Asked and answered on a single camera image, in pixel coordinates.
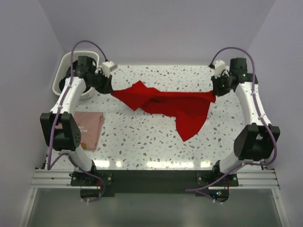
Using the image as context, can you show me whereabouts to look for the red t shirt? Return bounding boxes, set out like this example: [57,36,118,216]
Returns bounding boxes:
[111,81,216,141]

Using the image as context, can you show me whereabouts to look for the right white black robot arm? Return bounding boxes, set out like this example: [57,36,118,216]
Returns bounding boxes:
[210,58,280,186]

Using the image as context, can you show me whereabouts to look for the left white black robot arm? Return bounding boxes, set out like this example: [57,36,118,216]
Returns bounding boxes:
[40,55,117,185]

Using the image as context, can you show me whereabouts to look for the black garment in basket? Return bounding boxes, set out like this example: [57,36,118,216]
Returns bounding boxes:
[59,56,97,93]

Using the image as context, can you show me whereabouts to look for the folded pink t shirt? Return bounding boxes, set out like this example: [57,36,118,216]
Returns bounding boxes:
[50,112,105,151]

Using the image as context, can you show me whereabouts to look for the white plastic laundry basket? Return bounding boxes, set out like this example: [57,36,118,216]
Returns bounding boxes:
[52,51,99,101]

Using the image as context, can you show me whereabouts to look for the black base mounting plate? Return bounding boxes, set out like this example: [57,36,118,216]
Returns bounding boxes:
[69,169,239,201]

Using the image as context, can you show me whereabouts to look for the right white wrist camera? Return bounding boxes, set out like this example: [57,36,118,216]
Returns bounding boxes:
[209,60,226,78]

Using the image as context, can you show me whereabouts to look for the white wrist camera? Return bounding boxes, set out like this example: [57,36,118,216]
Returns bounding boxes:
[101,61,118,78]
[209,60,226,78]

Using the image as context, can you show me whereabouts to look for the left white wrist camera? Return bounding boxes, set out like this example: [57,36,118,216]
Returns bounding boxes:
[101,61,118,78]

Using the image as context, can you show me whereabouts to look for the aluminium front rail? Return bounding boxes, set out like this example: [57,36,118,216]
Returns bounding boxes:
[30,169,280,189]

